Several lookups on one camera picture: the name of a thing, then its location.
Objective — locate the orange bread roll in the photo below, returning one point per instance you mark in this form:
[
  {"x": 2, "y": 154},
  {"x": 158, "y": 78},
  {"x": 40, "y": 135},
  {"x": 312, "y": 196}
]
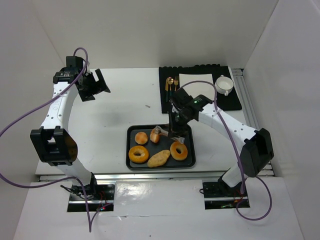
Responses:
[{"x": 155, "y": 135}]

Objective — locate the round bun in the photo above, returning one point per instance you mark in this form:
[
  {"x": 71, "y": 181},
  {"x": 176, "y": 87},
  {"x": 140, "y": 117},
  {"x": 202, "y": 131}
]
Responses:
[{"x": 141, "y": 138}]

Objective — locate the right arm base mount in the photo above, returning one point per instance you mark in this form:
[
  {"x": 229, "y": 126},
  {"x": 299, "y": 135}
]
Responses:
[{"x": 218, "y": 195}]

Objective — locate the white square plate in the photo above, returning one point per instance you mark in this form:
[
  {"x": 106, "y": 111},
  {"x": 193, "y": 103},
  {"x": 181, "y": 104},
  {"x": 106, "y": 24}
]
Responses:
[{"x": 198, "y": 88}]

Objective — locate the oblong tan bread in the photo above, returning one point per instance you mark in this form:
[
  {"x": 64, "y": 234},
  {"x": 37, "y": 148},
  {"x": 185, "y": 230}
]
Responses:
[{"x": 159, "y": 159}]

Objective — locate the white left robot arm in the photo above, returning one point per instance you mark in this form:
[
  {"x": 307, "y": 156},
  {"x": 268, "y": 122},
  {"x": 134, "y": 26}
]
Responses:
[{"x": 52, "y": 141}]

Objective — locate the gold fork teal handle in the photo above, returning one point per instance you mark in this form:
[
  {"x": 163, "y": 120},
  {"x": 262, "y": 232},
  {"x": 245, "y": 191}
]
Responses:
[{"x": 176, "y": 82}]

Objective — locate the white cup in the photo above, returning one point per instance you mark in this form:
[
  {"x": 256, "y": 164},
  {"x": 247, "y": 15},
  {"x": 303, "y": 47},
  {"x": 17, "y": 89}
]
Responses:
[{"x": 224, "y": 85}]

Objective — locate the gold knife teal handle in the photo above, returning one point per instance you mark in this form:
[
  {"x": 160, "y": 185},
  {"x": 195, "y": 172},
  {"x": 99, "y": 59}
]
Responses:
[{"x": 166, "y": 87}]

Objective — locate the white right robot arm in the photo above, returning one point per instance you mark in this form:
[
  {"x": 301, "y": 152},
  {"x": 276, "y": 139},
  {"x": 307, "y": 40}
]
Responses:
[{"x": 253, "y": 148}]

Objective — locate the right pale bagel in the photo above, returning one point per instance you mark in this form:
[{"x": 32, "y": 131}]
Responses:
[{"x": 178, "y": 151}]

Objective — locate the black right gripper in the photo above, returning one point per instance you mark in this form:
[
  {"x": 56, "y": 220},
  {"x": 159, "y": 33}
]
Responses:
[{"x": 180, "y": 127}]

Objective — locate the left orange bagel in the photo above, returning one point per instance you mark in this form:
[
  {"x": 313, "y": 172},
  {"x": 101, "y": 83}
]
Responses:
[{"x": 138, "y": 154}]

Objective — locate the gold spoon teal handle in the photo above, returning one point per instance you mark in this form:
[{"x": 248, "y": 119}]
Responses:
[{"x": 170, "y": 86}]

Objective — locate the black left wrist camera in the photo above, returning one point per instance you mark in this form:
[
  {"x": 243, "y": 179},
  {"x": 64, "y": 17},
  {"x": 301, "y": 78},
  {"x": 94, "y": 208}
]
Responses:
[{"x": 74, "y": 63}]

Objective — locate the metal tongs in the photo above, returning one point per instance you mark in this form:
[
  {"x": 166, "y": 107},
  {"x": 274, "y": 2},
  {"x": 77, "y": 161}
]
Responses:
[{"x": 160, "y": 131}]

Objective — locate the aluminium side rail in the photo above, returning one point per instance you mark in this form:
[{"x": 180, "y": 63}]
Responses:
[{"x": 244, "y": 97}]

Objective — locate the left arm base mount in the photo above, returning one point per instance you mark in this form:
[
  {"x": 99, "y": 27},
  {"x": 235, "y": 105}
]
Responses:
[{"x": 102, "y": 199}]

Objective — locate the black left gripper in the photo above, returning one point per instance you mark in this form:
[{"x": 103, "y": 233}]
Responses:
[{"x": 92, "y": 85}]

